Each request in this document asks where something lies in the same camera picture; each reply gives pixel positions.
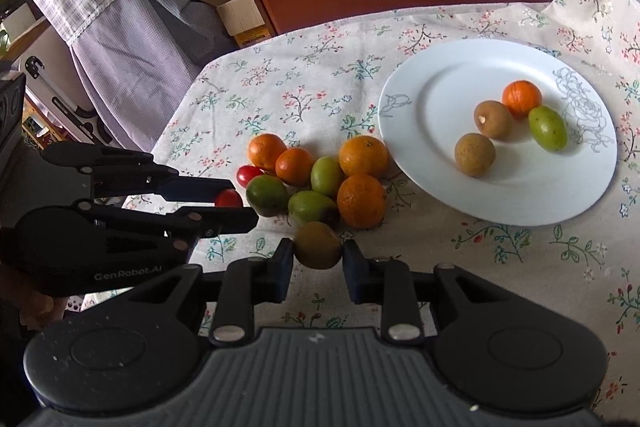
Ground large orange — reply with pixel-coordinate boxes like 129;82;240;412
336;173;386;230
338;135;390;179

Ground cherry tomato back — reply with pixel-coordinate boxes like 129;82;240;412
235;165;264;188

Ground large orange back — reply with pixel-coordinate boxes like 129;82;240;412
338;135;390;179

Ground cherry tomato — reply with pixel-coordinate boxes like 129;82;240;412
215;188;243;208
235;165;264;188

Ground cardboard box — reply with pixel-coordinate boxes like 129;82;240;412
198;0;271;48

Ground white ceramic plate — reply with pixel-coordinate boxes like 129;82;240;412
378;39;617;227

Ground large green jujube front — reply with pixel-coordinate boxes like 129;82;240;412
528;105;568;152

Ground person's left hand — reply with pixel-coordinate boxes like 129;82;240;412
15;291;68;331

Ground checkered grey cloth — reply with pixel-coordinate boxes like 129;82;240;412
34;0;236;152

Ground brown kiwi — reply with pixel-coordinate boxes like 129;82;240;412
294;221;342;270
454;133;497;178
474;100;513;140

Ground cherry tomato front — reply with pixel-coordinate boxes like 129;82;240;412
215;188;243;208

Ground small orange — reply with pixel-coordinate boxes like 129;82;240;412
501;80;542;120
276;147;314;187
247;133;286;172

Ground green jujube back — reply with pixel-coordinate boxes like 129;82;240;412
310;156;344;199

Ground large orange front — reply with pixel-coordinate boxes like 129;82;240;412
336;173;386;230

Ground green jujube dark spot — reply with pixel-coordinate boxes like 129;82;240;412
288;191;341;229

